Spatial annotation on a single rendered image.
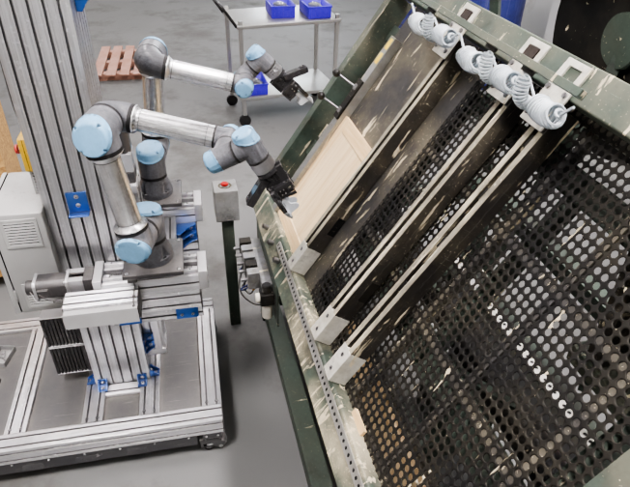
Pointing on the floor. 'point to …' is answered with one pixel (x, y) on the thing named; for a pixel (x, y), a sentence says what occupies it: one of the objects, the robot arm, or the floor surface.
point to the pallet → (117, 64)
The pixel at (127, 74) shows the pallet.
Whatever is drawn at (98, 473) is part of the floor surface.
